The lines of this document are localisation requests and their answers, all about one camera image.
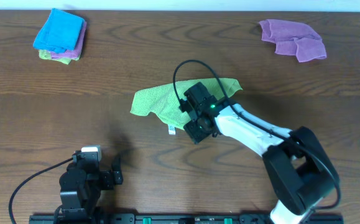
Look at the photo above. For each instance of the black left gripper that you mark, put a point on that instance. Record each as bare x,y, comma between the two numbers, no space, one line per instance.
110,178

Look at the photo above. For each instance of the crumpled purple cloth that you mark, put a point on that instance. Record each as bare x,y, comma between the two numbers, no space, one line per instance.
293,39

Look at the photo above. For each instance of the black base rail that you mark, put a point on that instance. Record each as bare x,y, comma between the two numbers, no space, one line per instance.
128,218

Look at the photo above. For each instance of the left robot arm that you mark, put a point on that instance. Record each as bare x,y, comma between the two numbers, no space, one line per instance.
81,187

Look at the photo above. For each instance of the folded blue cloth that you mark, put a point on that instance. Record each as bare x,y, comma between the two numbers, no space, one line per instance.
60,32

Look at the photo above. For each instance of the folded green cloth in stack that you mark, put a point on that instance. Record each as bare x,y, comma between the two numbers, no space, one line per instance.
65,57

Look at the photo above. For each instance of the folded purple cloth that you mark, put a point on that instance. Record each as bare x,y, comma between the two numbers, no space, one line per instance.
79,44

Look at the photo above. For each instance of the light green microfiber cloth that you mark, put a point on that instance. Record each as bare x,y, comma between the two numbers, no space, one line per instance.
163,100

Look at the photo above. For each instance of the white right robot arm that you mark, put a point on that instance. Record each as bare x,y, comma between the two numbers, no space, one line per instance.
299,169

